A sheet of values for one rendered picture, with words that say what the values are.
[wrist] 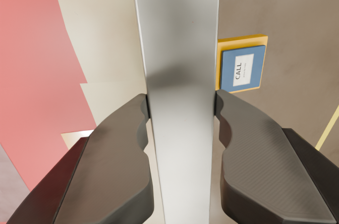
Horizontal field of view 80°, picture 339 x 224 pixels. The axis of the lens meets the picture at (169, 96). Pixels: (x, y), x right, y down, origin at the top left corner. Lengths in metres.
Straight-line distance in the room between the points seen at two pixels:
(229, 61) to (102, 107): 0.34
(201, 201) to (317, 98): 2.28
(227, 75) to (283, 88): 1.61
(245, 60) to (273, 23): 1.29
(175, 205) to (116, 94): 0.10
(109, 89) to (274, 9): 1.63
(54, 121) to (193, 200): 0.13
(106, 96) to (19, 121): 0.08
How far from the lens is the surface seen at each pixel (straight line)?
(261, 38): 0.50
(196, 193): 0.17
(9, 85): 0.19
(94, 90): 0.16
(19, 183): 0.27
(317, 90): 2.36
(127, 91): 0.15
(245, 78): 0.49
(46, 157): 0.22
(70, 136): 0.19
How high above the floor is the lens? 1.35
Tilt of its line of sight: 59 degrees down
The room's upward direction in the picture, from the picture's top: 153 degrees clockwise
